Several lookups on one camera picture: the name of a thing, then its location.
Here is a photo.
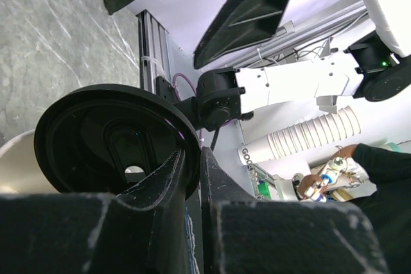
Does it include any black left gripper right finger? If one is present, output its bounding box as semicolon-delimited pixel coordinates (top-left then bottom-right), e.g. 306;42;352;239
200;148;389;273

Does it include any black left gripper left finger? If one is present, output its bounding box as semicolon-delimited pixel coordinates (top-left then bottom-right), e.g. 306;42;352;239
1;150;186;273

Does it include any black plastic cup lid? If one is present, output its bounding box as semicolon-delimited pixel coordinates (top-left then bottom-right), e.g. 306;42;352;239
33;84;200;196

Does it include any brown paper coffee cup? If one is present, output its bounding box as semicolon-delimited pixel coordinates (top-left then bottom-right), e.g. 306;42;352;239
1;130;58;194

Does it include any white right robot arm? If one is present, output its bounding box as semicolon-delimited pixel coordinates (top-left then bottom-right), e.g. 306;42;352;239
103;0;410;131

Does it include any person's hand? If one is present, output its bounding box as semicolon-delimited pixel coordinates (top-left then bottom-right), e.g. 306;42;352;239
294;145;357;203

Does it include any stack of white paper cups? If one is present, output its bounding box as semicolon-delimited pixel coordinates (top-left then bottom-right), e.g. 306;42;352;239
238;106;362;166

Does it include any aluminium frame post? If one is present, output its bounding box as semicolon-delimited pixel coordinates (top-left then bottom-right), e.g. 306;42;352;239
136;10;171;94

